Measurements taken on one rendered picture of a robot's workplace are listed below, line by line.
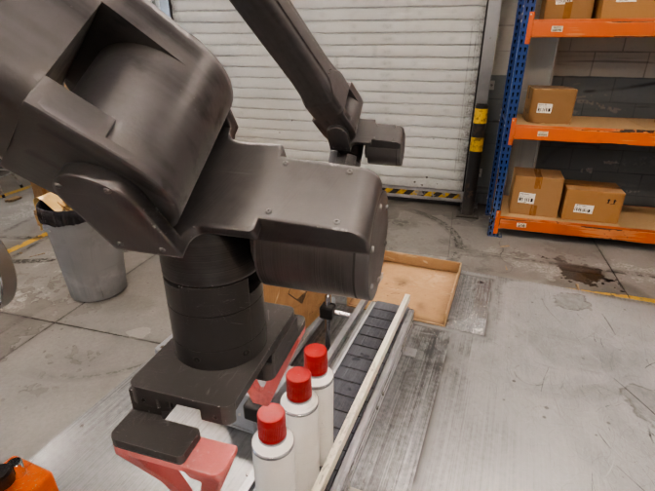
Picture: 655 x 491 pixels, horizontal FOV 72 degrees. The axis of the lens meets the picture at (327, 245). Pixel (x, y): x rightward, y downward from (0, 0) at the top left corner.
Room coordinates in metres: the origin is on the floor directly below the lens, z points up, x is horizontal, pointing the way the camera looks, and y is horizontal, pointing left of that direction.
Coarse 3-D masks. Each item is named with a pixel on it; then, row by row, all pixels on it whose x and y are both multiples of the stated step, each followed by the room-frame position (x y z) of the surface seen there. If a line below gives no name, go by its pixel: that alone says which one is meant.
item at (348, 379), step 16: (384, 304) 0.95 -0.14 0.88; (368, 320) 0.88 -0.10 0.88; (384, 320) 0.88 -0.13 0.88; (368, 336) 0.82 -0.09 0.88; (384, 336) 0.82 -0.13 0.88; (352, 352) 0.76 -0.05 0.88; (368, 352) 0.76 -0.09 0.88; (352, 368) 0.71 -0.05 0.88; (368, 368) 0.71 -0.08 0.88; (336, 384) 0.67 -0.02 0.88; (352, 384) 0.67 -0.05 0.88; (336, 400) 0.62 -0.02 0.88; (352, 400) 0.62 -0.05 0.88; (368, 400) 0.65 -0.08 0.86; (336, 416) 0.59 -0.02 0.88; (336, 432) 0.55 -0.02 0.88; (352, 432) 0.55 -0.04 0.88; (336, 464) 0.49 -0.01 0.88
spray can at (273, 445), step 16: (256, 416) 0.39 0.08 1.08; (272, 416) 0.38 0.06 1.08; (256, 432) 0.40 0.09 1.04; (272, 432) 0.37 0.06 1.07; (288, 432) 0.40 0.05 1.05; (256, 448) 0.38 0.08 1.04; (272, 448) 0.37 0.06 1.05; (288, 448) 0.38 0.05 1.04; (256, 464) 0.37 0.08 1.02; (272, 464) 0.36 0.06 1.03; (288, 464) 0.37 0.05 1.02; (256, 480) 0.37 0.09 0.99; (272, 480) 0.36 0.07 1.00; (288, 480) 0.37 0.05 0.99
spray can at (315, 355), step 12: (312, 348) 0.51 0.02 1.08; (324, 348) 0.51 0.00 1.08; (312, 360) 0.49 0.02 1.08; (324, 360) 0.49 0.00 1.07; (312, 372) 0.49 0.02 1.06; (324, 372) 0.49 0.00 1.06; (312, 384) 0.48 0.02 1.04; (324, 384) 0.48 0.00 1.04; (324, 396) 0.48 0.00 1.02; (324, 408) 0.48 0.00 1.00; (324, 420) 0.48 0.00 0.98; (324, 432) 0.48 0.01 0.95; (324, 444) 0.48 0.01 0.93; (324, 456) 0.48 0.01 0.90
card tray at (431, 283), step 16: (384, 256) 1.29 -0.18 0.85; (400, 256) 1.27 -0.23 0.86; (416, 256) 1.25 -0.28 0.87; (384, 272) 1.21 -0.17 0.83; (400, 272) 1.21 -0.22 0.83; (416, 272) 1.21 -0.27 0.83; (432, 272) 1.21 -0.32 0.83; (448, 272) 1.21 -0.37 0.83; (384, 288) 1.11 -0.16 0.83; (400, 288) 1.11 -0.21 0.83; (416, 288) 1.11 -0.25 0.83; (432, 288) 1.11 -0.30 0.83; (448, 288) 1.11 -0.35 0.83; (352, 304) 1.02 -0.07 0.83; (368, 304) 1.02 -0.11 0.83; (400, 304) 1.02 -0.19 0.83; (416, 304) 1.02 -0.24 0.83; (432, 304) 1.02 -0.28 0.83; (448, 304) 0.97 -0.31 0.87; (416, 320) 0.95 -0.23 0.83; (432, 320) 0.95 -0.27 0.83
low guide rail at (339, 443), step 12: (408, 300) 0.93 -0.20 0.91; (396, 324) 0.81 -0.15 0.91; (384, 348) 0.73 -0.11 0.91; (372, 372) 0.66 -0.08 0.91; (360, 396) 0.60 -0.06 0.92; (360, 408) 0.58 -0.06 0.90; (348, 420) 0.54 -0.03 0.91; (348, 432) 0.53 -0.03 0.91; (336, 444) 0.49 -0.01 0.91; (336, 456) 0.48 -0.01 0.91; (324, 468) 0.45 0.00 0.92; (324, 480) 0.43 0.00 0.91
